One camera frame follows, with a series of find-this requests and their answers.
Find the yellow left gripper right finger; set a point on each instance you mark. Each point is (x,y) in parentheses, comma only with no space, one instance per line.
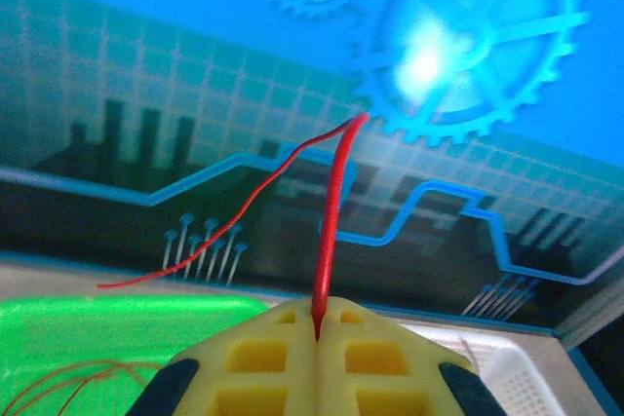
(429,377)

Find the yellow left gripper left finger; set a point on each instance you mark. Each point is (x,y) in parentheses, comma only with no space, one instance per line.
(209,377)

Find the white plastic basket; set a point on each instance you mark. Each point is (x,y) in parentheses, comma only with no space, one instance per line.
(487,352)

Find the green plastic basket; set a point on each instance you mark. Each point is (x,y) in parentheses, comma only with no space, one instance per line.
(97,328)

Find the aluminium frame post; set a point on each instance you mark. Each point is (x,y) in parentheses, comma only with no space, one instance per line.
(599,299)

